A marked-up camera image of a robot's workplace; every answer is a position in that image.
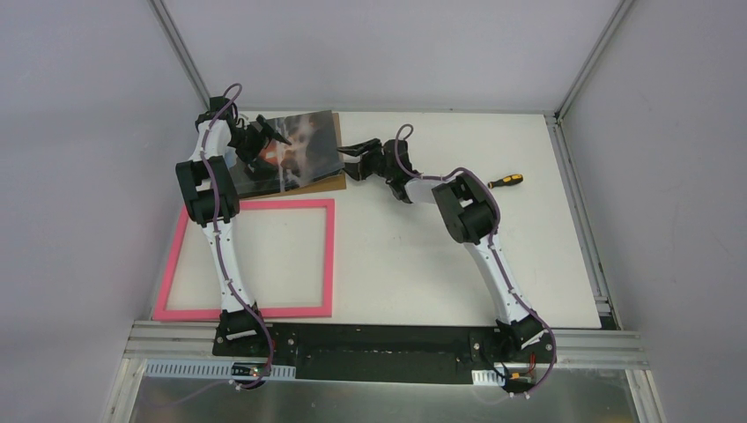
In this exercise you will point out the black screwdriver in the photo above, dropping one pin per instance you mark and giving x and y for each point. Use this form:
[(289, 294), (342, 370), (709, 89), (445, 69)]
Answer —
[(506, 181)]

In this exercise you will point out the sunset landscape photo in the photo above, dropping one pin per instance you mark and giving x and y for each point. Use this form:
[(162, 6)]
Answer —
[(309, 146)]

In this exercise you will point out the white cable duct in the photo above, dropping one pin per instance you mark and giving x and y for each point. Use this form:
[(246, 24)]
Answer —
[(490, 377), (243, 371)]

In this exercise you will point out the pink photo frame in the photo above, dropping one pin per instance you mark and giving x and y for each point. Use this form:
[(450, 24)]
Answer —
[(279, 254)]

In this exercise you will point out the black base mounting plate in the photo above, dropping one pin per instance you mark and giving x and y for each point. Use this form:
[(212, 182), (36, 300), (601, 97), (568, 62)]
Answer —
[(445, 355)]

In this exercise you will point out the brown frame backing board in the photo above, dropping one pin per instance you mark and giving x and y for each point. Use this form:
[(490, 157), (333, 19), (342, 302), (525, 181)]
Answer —
[(327, 184)]

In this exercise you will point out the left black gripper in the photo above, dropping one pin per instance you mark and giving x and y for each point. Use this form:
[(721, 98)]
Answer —
[(256, 140)]

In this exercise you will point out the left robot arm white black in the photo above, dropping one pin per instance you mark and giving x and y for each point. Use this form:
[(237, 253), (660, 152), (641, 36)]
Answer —
[(212, 202)]

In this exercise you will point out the left white cable duct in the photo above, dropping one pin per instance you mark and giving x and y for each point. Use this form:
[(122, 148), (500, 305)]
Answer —
[(243, 371)]

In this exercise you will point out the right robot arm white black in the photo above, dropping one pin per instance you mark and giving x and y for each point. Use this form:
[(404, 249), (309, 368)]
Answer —
[(471, 216)]

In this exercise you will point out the right white cable duct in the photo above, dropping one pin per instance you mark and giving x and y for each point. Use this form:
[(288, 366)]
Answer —
[(490, 377)]

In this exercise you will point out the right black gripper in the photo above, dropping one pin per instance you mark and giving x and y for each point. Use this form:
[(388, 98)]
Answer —
[(373, 160)]

